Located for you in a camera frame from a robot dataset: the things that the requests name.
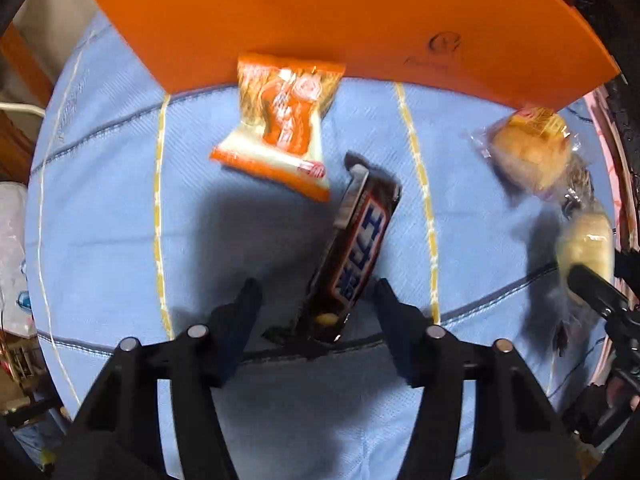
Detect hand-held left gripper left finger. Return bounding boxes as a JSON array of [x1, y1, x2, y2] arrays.
[[60, 277, 263, 480]]

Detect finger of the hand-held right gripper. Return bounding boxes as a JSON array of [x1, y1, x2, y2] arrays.
[[567, 265, 640, 320]]

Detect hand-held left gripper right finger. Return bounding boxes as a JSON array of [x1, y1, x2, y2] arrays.
[[372, 278, 581, 480]]

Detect clear bread packet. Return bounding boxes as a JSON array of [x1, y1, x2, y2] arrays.
[[554, 160, 617, 313]]

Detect brown chocolate bar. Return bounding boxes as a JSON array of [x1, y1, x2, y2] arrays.
[[295, 151, 403, 345]]

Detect orange cardboard box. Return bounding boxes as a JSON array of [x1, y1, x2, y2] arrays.
[[80, 0, 623, 111]]

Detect dark carved wooden furniture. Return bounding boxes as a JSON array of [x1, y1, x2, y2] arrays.
[[597, 72, 640, 253]]

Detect yellow label bread packet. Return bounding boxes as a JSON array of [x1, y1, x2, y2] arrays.
[[467, 106, 586, 206]]

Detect orange white snack packet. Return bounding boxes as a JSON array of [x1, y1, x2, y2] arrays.
[[209, 52, 347, 204]]

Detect white plastic bag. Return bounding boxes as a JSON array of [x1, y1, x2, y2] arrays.
[[0, 182, 37, 337]]

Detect carved wooden chair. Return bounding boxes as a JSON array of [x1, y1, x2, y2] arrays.
[[0, 25, 56, 186]]

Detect white power cable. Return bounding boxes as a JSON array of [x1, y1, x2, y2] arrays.
[[0, 102, 47, 117]]

